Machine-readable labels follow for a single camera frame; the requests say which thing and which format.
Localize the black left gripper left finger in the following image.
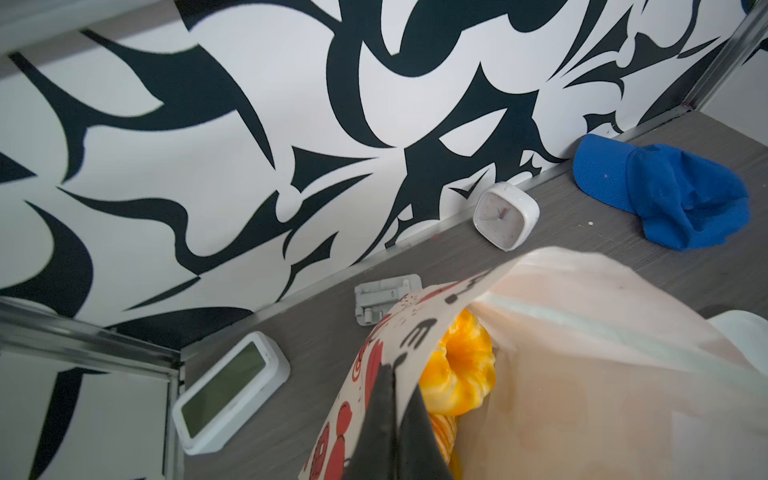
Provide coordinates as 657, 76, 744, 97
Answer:
342, 365, 397, 480

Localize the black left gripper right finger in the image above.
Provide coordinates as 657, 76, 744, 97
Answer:
397, 388, 453, 480

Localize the yellow fake bread bun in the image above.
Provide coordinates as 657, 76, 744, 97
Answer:
419, 309, 496, 417

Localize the red white paper bag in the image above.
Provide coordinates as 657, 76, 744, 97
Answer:
299, 247, 767, 479

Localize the white digital clock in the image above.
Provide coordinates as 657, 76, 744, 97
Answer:
172, 332, 291, 456

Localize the white plastic tray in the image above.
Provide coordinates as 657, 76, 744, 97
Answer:
709, 310, 768, 375

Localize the blue cap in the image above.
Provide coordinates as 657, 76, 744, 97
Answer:
573, 134, 750, 251

